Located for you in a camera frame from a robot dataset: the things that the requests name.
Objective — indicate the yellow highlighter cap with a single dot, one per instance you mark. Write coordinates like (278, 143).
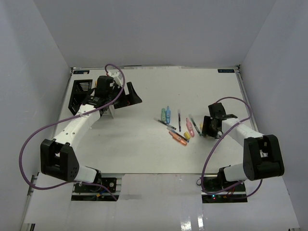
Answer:
(187, 135)

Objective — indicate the black gel pen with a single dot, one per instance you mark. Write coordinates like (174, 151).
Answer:
(164, 123)

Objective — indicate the white slotted organizer box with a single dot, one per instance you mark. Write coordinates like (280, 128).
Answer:
(108, 111)

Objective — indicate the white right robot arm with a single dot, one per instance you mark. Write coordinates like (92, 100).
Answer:
(262, 157)

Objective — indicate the green gel pen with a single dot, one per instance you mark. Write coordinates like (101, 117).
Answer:
(194, 124)

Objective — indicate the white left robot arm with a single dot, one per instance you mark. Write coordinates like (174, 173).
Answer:
(87, 104)

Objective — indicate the orange highlighter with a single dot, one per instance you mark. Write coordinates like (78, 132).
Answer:
(178, 139)

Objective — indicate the blue gel pen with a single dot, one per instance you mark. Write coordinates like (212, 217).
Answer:
(182, 137)

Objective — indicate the pink highlighter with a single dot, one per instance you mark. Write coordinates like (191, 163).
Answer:
(189, 127)

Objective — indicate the blue uncapped highlighter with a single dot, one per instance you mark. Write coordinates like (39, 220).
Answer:
(168, 115)

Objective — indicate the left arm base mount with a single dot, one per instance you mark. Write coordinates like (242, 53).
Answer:
(105, 190)

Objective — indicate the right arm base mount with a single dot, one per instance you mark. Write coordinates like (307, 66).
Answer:
(235, 194)

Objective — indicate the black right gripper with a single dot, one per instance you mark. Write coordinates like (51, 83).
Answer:
(206, 131)

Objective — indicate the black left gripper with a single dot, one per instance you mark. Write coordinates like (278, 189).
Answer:
(131, 99)

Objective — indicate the green capped highlighter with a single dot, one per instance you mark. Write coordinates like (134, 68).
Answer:
(163, 114)

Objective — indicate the purple gel pen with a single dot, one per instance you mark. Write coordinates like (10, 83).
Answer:
(179, 120)

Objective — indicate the black slotted organizer box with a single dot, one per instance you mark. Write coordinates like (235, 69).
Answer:
(79, 92)

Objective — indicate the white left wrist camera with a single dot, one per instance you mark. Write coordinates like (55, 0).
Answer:
(115, 75)

